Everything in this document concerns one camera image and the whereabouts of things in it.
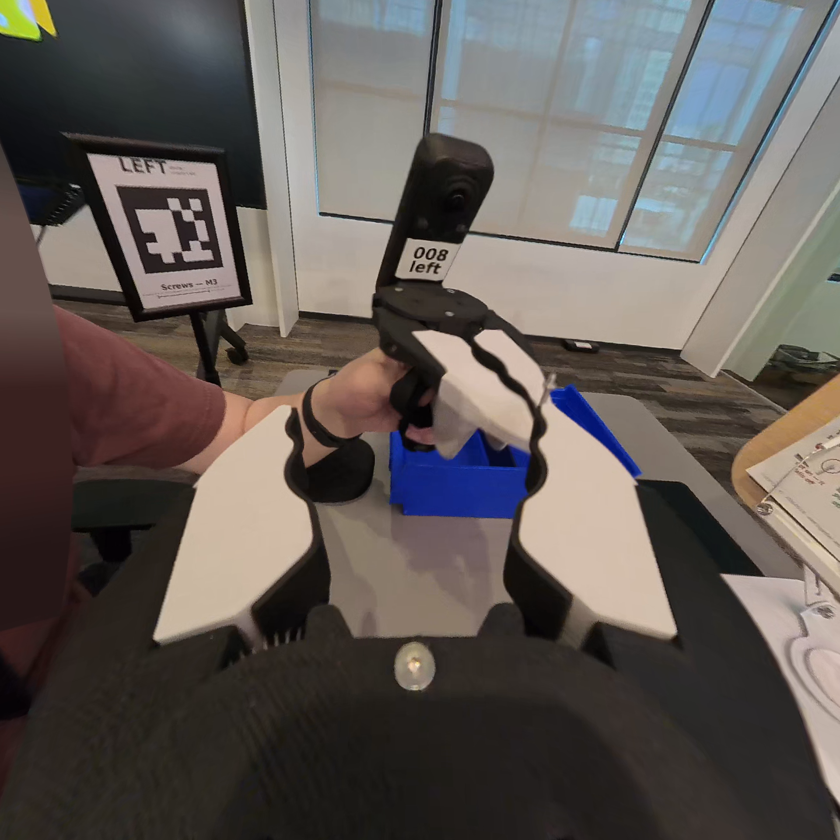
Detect large black wall display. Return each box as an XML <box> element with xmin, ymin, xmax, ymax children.
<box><xmin>0</xmin><ymin>0</ymin><xmax>266</xmax><ymax>211</ymax></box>

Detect dark desk pad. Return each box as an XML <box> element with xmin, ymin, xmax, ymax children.
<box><xmin>640</xmin><ymin>479</ymin><xmax>767</xmax><ymax>578</ymax></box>

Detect person's left hand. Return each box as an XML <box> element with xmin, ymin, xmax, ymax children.
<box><xmin>317</xmin><ymin>348</ymin><xmax>435</xmax><ymax>447</ymax></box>

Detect black body strap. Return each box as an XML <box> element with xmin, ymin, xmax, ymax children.
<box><xmin>0</xmin><ymin>656</ymin><xmax>32</xmax><ymax>721</ymax></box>

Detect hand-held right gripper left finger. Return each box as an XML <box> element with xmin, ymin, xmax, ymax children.
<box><xmin>152</xmin><ymin>404</ymin><xmax>330</xmax><ymax>651</ymax></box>

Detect person's left forearm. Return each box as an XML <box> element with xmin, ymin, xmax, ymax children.
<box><xmin>177</xmin><ymin>390</ymin><xmax>316</xmax><ymax>475</ymax></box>

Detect black wrist band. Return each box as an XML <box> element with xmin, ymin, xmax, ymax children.
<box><xmin>302</xmin><ymin>377</ymin><xmax>360</xmax><ymax>448</ymax></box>

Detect black sign stand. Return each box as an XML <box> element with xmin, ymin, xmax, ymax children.
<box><xmin>189</xmin><ymin>308</ymin><xmax>250</xmax><ymax>388</ymax></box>

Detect papers on wooden table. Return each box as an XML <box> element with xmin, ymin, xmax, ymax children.
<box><xmin>731</xmin><ymin>377</ymin><xmax>840</xmax><ymax>580</ymax></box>

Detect open laptop with blue screen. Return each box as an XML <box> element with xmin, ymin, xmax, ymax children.
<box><xmin>16</xmin><ymin>180</ymin><xmax>86</xmax><ymax>228</ymax></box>

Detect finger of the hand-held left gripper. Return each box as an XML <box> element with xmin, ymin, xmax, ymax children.
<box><xmin>411</xmin><ymin>330</ymin><xmax>534</xmax><ymax>455</ymax></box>
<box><xmin>472</xmin><ymin>328</ymin><xmax>549</xmax><ymax>411</ymax></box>

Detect framed marker sign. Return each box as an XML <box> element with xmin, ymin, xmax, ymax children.
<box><xmin>62</xmin><ymin>131</ymin><xmax>253</xmax><ymax>322</ymax></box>

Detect black chair frame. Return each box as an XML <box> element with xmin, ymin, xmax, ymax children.
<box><xmin>72</xmin><ymin>478</ymin><xmax>194</xmax><ymax>592</ymax></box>

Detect yellow green wall logo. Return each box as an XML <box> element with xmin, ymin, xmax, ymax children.
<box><xmin>0</xmin><ymin>0</ymin><xmax>58</xmax><ymax>42</ymax></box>

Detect white framed window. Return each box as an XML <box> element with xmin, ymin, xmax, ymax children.
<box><xmin>308</xmin><ymin>0</ymin><xmax>840</xmax><ymax>265</ymax></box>

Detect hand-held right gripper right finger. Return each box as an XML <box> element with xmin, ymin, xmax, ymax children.
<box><xmin>504</xmin><ymin>408</ymin><xmax>678</xmax><ymax>648</ymax></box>

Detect plain blue plastic bin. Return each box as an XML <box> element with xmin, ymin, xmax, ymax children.
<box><xmin>388</xmin><ymin>427</ymin><xmax>532</xmax><ymax>519</ymax></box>

